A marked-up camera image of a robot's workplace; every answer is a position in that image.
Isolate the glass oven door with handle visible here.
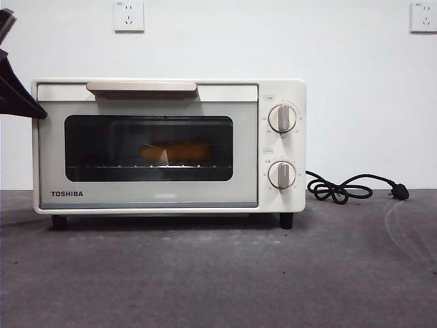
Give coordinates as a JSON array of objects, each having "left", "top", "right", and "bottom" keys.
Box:
[{"left": 36, "top": 81, "right": 259, "bottom": 209}]

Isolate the yellow corn cob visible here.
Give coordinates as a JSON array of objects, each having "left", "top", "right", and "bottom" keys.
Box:
[{"left": 139, "top": 141, "right": 212, "bottom": 163}]

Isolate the cream Toshiba toaster oven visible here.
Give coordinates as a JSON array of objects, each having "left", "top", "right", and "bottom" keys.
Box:
[{"left": 31, "top": 78, "right": 307, "bottom": 230}]

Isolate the cream temperature knob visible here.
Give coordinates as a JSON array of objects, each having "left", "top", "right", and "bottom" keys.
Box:
[{"left": 268, "top": 104, "right": 297, "bottom": 134}]

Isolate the cream timer knob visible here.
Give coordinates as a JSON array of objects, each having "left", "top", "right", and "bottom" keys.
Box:
[{"left": 268, "top": 161, "right": 297, "bottom": 190}]

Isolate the metal wire oven rack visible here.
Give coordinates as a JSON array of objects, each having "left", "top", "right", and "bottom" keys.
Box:
[{"left": 65, "top": 164, "right": 234, "bottom": 170}]

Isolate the white wall socket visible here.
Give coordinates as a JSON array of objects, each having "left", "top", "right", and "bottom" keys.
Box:
[
  {"left": 113, "top": 0, "right": 145, "bottom": 34},
  {"left": 410, "top": 0, "right": 437, "bottom": 34}
]

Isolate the black power cable with plug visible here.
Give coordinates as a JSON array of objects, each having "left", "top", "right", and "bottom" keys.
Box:
[{"left": 305, "top": 169, "right": 410, "bottom": 206}]

